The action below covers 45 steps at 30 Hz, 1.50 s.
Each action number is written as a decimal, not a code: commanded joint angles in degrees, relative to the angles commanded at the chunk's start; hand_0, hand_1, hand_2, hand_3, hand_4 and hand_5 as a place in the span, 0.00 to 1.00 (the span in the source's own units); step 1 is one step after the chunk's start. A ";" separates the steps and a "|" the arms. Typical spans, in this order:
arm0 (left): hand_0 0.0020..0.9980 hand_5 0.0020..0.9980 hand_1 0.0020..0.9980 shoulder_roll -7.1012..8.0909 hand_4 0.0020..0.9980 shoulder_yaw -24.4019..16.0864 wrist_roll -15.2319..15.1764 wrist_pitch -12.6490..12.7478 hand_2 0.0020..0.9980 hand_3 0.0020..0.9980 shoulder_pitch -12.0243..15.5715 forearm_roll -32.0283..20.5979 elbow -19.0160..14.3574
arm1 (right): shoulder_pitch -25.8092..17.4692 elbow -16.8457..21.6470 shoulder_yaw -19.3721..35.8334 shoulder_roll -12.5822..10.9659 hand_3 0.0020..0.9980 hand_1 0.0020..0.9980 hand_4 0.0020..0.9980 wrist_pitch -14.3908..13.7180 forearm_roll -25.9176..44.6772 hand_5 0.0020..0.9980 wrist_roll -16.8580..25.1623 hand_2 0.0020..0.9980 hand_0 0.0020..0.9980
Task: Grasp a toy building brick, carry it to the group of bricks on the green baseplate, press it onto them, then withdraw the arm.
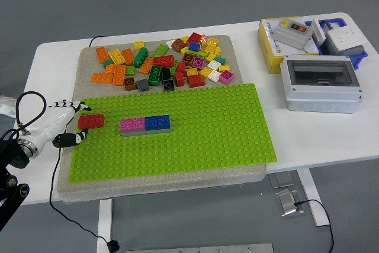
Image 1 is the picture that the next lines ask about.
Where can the small pink toy brick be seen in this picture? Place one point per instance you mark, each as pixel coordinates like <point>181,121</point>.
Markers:
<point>205,37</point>

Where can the grey junction box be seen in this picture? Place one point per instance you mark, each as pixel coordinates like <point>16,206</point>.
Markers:
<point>355,50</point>

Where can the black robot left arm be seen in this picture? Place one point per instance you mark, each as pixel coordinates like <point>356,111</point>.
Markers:
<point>13,155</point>

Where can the metal floor socket box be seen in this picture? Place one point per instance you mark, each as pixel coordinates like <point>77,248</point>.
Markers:
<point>287,204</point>

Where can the dark green long toy brick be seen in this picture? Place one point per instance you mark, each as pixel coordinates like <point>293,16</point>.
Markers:
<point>140,57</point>

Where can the grey distribution enclosure clear lid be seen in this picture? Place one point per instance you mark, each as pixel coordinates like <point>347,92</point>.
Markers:
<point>321,99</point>

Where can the flat metal floor plate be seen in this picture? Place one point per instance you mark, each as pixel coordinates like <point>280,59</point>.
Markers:
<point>281,180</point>

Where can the blue plastic bin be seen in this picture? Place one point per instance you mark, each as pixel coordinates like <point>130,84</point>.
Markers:
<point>359,57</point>

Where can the small lime green toy brick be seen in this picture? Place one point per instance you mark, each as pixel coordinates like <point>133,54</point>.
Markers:
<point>130,70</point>
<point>173,67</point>

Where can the grey push-button switch box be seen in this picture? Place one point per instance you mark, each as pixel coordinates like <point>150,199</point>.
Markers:
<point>291,35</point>

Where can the magenta square toy brick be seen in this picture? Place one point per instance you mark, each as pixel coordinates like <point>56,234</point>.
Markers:
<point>197,62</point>

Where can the lime green studded baseplate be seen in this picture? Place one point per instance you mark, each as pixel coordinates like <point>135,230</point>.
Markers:
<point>213,134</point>

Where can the small yellow toy brick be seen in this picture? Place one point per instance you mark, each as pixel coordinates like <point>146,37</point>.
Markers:
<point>224,68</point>
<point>212,42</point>
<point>185,39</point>
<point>205,72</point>
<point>192,71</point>
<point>210,48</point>
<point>138,45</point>
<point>184,50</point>
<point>210,57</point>

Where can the lime green flat toy brick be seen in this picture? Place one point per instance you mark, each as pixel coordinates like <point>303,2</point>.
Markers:
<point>199,54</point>

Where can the grey-brown foam mat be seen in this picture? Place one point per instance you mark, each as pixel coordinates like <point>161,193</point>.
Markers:
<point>177,182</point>

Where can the yellow cardboard box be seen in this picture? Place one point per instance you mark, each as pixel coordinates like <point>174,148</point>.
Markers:
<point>266,54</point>

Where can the small red toy brick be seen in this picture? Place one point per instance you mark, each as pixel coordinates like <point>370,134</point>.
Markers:
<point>181,67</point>
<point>179,78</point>

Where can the small black toy brick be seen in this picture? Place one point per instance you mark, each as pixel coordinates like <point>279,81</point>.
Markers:
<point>168,85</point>
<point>165,73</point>

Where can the yellow long toy brick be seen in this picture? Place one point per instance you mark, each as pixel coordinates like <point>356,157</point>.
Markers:
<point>117,56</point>

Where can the red square toy brick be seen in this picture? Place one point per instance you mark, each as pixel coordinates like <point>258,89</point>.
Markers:
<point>194,37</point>
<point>196,80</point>

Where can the small brown toy brick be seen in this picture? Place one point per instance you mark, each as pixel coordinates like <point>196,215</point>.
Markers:
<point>129,83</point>

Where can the white table leg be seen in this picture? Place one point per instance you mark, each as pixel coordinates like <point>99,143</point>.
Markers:
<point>310,190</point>
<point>104,223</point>

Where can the white switch plate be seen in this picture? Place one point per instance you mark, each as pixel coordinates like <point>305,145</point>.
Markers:
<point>316,31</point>

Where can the long metal floor plate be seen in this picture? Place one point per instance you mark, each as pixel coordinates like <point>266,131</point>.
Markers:
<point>207,249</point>

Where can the small orange toy brick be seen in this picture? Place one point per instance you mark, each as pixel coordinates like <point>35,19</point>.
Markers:
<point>110,68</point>

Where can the white wall socket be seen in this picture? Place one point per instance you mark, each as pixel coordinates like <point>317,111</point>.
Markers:
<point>345,39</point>

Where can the small blue toy brick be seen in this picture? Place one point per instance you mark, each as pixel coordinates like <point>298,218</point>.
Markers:
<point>194,46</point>

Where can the lime green long toy brick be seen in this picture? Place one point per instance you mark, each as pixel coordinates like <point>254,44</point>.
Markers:
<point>160,51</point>

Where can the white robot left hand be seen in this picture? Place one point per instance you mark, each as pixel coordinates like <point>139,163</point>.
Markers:
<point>50,125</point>

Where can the pink square toy brick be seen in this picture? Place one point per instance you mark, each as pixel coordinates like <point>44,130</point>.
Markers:
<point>226,76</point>

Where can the red long toy brick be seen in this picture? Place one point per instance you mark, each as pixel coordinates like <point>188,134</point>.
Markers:
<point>163,61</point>

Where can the small white toy brick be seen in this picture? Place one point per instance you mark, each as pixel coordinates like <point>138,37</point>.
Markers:
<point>169,42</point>
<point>213,64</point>
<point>213,76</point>

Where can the small grey toy brick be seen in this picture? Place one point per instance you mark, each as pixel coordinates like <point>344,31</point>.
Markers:
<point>142,84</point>

